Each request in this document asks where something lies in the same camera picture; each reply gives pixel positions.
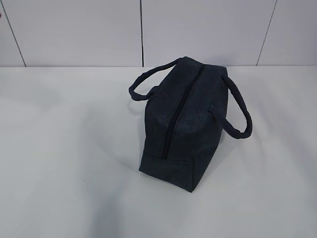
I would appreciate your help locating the dark blue lunch bag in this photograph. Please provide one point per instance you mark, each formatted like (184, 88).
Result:
(189, 105)

